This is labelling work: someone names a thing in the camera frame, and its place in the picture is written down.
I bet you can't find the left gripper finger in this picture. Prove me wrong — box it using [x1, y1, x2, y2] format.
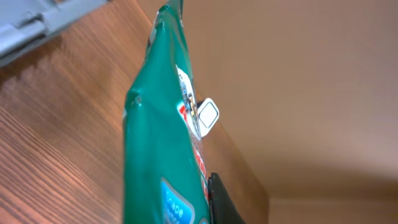
[208, 172, 245, 224]

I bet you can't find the green 3M gloves package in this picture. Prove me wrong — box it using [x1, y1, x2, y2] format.
[123, 1, 211, 223]

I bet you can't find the white barcode scanner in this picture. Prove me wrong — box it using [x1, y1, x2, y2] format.
[198, 98, 220, 138]

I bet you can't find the grey plastic mesh basket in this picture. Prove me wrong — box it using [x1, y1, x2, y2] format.
[1, 0, 108, 67]

